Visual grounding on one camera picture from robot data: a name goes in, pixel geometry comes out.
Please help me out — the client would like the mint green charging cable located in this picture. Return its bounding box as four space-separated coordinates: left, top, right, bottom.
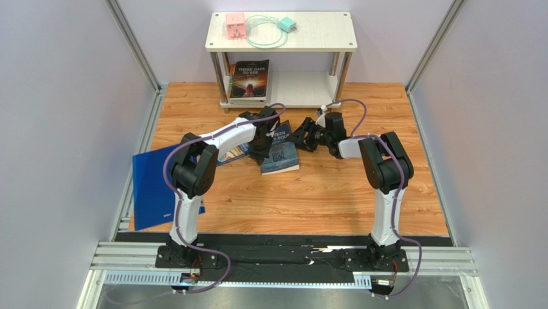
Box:
245 15 289 49

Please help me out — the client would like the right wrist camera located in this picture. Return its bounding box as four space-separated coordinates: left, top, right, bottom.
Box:
315 105 328 127

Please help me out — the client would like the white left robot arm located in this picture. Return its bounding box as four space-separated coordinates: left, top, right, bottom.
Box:
155 106 280 268

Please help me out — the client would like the blue 91-storey treehouse book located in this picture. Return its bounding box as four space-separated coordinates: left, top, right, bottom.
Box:
217 143 249 166

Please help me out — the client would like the white two-tier shelf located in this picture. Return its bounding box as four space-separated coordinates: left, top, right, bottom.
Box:
205 12 358 113

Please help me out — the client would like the pink power cube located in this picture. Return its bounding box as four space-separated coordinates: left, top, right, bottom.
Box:
225 12 247 40

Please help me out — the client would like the orange treehouse book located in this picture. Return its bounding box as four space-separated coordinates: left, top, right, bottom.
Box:
227 64 236 98

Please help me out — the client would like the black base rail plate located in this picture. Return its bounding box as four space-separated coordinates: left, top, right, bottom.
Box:
114 232 453 284

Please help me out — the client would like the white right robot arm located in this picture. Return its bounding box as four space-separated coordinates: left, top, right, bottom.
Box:
288 112 414 270

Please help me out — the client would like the mint green charger plug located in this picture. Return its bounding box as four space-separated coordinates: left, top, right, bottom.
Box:
278 17 297 33

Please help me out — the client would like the blue clip file folder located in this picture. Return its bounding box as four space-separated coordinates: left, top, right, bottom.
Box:
131 144 206 232

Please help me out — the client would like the dark nineteen eighty-four book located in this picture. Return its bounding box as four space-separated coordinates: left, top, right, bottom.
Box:
260 120 300 176

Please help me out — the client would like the dark three days book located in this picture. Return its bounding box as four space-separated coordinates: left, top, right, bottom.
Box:
229 60 270 102

